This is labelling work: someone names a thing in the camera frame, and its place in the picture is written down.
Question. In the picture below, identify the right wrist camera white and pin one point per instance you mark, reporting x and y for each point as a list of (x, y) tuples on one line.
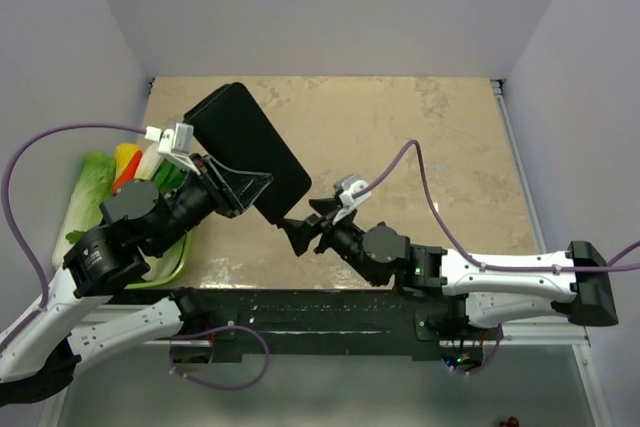
[(350, 193)]

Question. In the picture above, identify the napa cabbage toy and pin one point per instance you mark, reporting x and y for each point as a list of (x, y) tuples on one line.
[(92, 187)]

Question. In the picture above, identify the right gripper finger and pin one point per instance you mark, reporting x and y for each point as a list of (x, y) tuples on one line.
[(325, 208), (300, 233)]

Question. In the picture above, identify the aluminium frame rail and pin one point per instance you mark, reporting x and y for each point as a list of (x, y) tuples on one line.
[(542, 330)]

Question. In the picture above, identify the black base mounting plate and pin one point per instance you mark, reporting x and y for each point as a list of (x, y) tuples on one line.
[(341, 323)]

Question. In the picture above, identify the orange carrot toy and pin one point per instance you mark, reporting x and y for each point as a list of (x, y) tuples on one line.
[(128, 173)]

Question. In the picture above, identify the parsley leaf toy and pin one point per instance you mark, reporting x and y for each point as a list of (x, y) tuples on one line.
[(75, 236)]

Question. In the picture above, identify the white green leek toy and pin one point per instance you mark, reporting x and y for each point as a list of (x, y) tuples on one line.
[(149, 163)]

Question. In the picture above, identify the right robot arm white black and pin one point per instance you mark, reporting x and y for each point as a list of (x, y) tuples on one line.
[(481, 292)]

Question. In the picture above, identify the dark green bok choy toy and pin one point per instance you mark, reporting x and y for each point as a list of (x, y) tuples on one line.
[(168, 177)]

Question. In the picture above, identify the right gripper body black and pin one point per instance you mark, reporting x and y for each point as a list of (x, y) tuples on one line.
[(343, 237)]

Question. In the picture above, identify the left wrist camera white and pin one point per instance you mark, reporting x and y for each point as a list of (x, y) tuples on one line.
[(173, 144)]

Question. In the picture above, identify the yellow pepper toy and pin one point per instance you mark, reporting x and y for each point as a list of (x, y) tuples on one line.
[(123, 155)]

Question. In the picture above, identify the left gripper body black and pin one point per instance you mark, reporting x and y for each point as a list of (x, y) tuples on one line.
[(226, 202)]

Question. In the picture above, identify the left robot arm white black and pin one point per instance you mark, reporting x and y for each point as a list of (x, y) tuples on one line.
[(44, 350)]

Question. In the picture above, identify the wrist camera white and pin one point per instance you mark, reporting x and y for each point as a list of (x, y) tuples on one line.
[(173, 144), (350, 193)]

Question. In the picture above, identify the green vegetable basket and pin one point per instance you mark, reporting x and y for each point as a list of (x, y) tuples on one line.
[(166, 268)]

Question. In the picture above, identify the black zip tool case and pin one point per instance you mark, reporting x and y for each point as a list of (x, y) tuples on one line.
[(231, 126)]

